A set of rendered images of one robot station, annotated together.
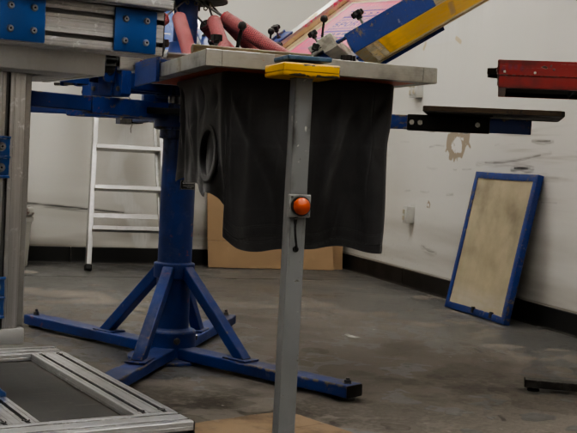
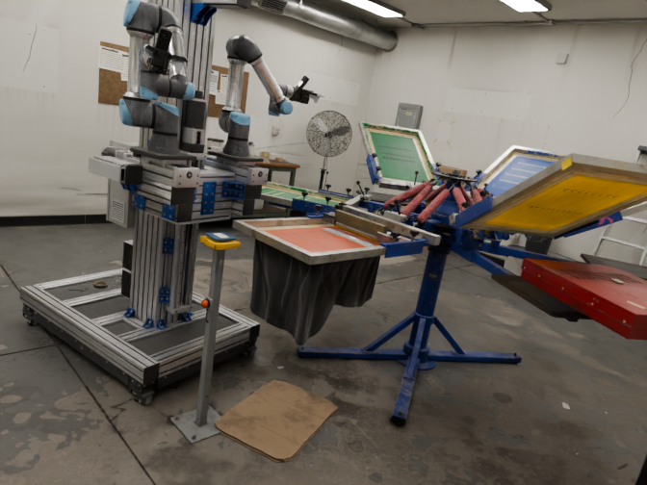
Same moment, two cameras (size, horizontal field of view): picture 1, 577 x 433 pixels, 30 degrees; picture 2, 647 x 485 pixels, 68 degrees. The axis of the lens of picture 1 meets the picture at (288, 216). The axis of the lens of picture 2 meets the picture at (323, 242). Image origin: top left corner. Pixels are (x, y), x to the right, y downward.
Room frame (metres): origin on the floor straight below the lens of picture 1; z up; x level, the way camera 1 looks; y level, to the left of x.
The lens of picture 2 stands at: (1.84, -2.06, 1.55)
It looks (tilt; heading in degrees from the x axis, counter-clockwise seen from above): 15 degrees down; 64
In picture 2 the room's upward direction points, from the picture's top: 9 degrees clockwise
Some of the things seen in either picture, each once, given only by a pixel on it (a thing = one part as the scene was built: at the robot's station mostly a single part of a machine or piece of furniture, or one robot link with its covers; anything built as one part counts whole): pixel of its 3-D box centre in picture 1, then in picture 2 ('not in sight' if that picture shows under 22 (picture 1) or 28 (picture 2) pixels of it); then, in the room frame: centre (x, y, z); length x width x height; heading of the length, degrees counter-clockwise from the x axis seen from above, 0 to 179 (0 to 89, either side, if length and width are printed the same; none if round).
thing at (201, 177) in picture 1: (209, 140); not in sight; (2.81, 0.21, 0.79); 0.46 x 0.09 x 0.33; 19
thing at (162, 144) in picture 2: not in sight; (164, 141); (2.13, 0.42, 1.31); 0.15 x 0.15 x 0.10
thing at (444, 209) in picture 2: (179, 174); (434, 268); (3.92, 0.41, 0.67); 0.39 x 0.39 x 1.35
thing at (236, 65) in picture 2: not in sight; (234, 86); (2.54, 0.81, 1.63); 0.15 x 0.12 x 0.55; 97
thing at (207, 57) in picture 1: (273, 76); (329, 235); (2.92, 0.06, 0.97); 0.79 x 0.58 x 0.04; 19
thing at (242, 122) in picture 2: not in sight; (239, 124); (2.56, 0.68, 1.42); 0.13 x 0.12 x 0.14; 97
